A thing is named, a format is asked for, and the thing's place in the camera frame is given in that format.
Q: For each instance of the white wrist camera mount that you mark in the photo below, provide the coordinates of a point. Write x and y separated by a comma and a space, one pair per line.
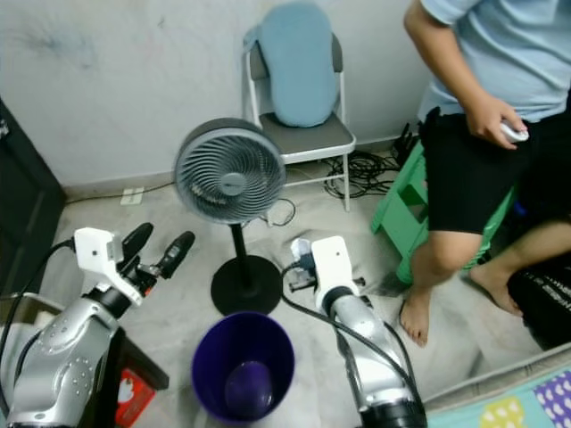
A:
335, 263
96, 250

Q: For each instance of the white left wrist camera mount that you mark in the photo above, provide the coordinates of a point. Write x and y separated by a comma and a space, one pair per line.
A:
96, 250

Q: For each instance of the robot's silver right arm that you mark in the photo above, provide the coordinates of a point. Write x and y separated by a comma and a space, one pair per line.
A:
375, 357

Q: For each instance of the grey metal folding chair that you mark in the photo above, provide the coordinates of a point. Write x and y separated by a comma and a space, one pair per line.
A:
317, 141

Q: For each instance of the light blue cushion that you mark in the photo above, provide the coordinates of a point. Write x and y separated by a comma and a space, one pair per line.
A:
294, 62

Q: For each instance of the small white handheld device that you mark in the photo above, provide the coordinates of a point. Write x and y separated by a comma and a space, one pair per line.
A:
516, 134

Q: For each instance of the robot's silver left arm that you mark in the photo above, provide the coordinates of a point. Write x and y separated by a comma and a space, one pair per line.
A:
62, 357

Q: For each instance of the white quilted patterned mattress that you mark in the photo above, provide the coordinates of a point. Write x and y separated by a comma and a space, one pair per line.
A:
455, 401

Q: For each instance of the red box with white print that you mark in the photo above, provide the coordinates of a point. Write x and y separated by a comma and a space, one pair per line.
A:
134, 397

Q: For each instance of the grey standing fan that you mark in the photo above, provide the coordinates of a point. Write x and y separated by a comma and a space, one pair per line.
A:
229, 174

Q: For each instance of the person's right forearm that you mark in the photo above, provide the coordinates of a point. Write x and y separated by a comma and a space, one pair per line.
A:
442, 58

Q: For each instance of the grey wrinkled floor cloth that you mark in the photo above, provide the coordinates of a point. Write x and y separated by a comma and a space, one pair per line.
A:
455, 330

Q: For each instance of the person's right hand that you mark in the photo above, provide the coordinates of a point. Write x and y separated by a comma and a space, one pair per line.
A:
489, 114

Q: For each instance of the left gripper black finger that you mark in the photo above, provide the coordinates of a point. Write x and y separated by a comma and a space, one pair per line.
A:
177, 253
138, 239

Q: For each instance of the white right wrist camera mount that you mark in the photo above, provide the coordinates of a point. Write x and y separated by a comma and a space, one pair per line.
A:
335, 263

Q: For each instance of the black cabinet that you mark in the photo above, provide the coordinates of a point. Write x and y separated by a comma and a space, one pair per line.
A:
31, 223

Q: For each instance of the purple plastic waste bin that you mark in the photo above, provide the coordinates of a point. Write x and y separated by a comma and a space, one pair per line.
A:
219, 348

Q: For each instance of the green plastic stool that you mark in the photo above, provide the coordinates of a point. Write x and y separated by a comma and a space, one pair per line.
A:
401, 209

